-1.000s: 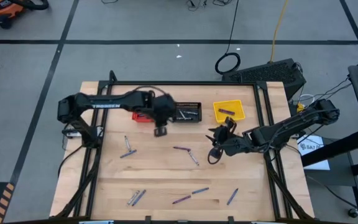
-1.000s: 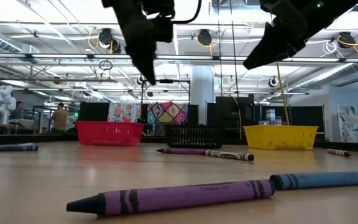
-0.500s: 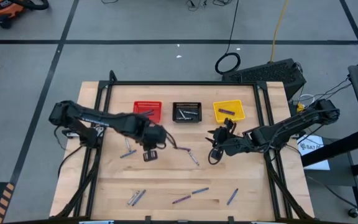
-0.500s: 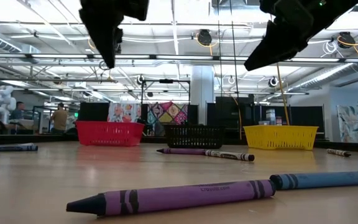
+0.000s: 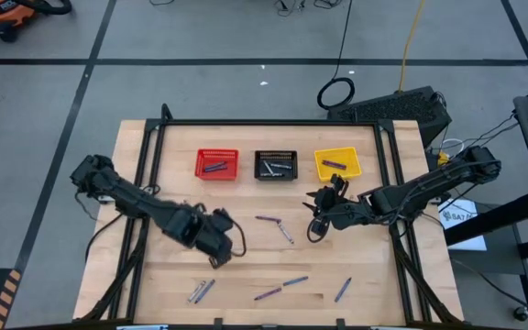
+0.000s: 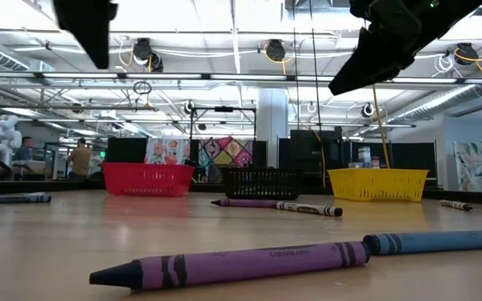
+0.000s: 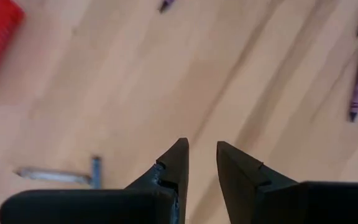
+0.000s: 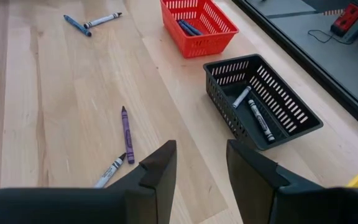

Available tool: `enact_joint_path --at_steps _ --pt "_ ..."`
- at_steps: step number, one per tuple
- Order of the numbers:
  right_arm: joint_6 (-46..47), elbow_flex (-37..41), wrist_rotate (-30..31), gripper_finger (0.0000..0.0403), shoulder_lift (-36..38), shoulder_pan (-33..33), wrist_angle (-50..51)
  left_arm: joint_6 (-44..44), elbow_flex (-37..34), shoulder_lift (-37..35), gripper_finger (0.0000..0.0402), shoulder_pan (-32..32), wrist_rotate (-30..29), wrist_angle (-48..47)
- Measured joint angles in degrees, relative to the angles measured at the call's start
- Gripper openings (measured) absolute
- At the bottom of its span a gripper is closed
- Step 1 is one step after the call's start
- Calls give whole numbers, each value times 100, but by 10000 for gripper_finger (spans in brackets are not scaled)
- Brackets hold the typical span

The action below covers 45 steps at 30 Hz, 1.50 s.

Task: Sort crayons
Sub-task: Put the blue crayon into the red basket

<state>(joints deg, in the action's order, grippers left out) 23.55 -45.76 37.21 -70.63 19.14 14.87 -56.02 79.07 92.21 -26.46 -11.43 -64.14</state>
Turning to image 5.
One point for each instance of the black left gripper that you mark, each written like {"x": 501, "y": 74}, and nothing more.
{"x": 216, "y": 240}

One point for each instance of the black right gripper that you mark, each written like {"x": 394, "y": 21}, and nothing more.
{"x": 351, "y": 213}

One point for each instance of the silver screw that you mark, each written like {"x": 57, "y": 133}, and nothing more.
{"x": 196, "y": 292}

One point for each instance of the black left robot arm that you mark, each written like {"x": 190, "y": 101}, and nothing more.
{"x": 126, "y": 194}

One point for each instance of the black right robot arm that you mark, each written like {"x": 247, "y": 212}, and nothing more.
{"x": 429, "y": 188}

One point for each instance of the yellow plastic basket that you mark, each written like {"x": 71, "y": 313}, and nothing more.
{"x": 351, "y": 158}

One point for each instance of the black plastic basket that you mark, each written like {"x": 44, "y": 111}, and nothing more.
{"x": 275, "y": 155}

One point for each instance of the red plastic basket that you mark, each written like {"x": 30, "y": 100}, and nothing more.
{"x": 213, "y": 153}

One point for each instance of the white label strip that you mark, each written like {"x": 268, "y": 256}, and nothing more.
{"x": 142, "y": 327}
{"x": 394, "y": 328}

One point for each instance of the black computer case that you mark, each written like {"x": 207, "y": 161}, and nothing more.
{"x": 392, "y": 107}

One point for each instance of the yellow plug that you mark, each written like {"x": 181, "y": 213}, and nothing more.
{"x": 443, "y": 159}

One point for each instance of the white paper sheet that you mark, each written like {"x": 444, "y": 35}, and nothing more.
{"x": 463, "y": 238}

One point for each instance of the black desk leg beam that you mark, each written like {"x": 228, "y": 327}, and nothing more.
{"x": 498, "y": 219}

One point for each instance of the black caster wheel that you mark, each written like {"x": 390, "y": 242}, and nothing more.
{"x": 521, "y": 313}

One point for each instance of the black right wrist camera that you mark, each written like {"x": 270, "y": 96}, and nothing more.
{"x": 334, "y": 206}

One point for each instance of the black aluminium table frame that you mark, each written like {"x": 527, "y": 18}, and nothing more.
{"x": 268, "y": 123}

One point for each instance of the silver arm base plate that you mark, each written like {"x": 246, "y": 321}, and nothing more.
{"x": 106, "y": 199}

